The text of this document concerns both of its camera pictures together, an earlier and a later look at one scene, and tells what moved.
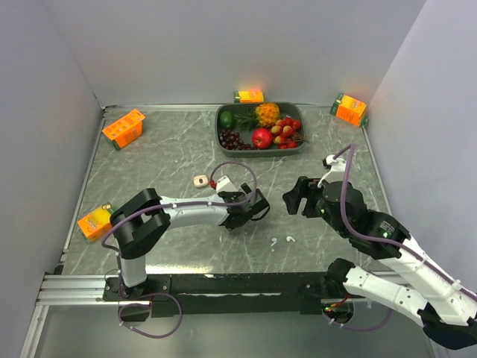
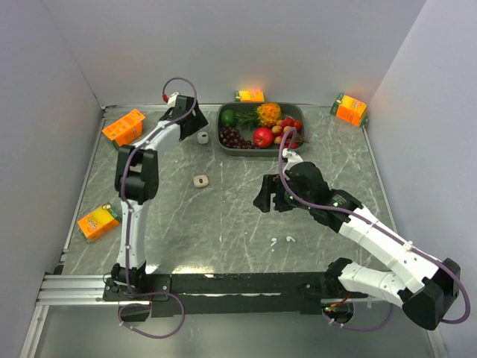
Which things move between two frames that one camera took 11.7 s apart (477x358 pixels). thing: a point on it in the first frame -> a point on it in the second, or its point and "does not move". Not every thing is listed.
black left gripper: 245,188 -> 200,121
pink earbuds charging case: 200,180 does not move
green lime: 226,119 does not move
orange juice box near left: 95,224 does not move
